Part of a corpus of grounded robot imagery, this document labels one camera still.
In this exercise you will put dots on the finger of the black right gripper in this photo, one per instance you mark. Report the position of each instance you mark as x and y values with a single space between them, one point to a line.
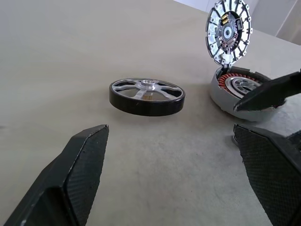
270 94
295 139

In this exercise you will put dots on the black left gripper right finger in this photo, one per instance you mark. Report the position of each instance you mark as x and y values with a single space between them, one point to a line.
270 169

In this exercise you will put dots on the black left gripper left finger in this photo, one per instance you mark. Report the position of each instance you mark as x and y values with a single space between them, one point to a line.
70 179

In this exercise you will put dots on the grey round motor housing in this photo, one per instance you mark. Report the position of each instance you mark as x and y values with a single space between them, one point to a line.
218 95

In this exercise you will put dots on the round circuit board disc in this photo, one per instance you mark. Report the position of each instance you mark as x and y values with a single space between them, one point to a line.
212 30

